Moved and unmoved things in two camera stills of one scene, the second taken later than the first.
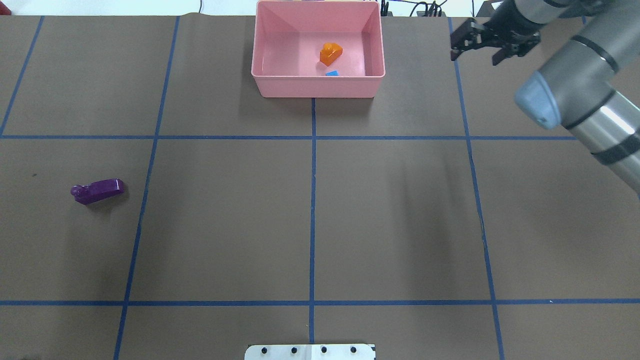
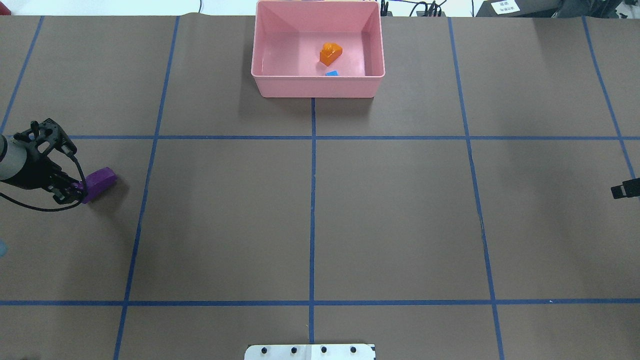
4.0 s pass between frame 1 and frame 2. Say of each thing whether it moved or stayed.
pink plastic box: stayed
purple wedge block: moved
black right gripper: moved
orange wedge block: stayed
